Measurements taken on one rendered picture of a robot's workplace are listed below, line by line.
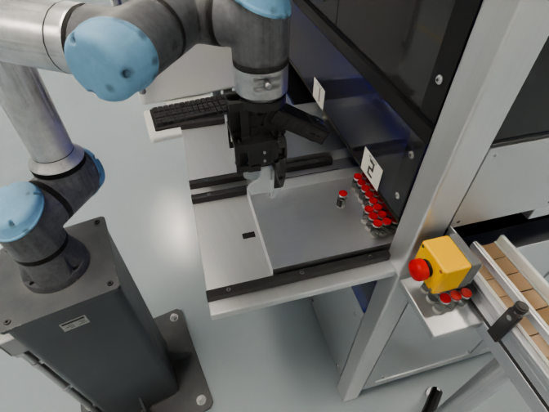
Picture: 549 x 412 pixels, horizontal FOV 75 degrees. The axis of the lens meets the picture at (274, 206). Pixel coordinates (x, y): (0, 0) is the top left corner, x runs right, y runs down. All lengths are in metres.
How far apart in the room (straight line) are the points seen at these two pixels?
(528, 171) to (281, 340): 1.22
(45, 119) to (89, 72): 0.45
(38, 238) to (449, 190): 0.80
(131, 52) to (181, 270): 1.59
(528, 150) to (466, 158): 0.12
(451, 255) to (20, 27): 0.67
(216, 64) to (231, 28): 1.03
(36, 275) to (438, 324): 0.86
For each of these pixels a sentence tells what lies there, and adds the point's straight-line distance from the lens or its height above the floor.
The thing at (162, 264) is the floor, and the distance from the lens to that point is 1.96.
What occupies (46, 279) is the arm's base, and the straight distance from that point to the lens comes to 0.98.
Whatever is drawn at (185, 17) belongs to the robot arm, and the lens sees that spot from 0.47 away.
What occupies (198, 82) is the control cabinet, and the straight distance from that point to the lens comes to 1.52.
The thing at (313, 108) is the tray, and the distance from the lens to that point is 1.26.
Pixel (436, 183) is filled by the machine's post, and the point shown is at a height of 1.14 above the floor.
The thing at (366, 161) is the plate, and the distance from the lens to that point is 0.84.
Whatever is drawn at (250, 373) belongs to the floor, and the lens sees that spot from 1.63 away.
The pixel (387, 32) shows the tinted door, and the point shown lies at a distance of 0.76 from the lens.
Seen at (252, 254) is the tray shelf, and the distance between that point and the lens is 0.82.
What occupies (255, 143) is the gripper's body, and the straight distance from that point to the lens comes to 0.54.
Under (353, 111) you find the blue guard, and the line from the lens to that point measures 0.88.
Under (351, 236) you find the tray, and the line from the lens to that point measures 0.86.
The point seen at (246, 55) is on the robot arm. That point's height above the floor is 1.34.
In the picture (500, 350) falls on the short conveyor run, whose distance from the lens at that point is 0.83.
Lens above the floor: 1.54
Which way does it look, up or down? 46 degrees down
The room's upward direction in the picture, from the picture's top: straight up
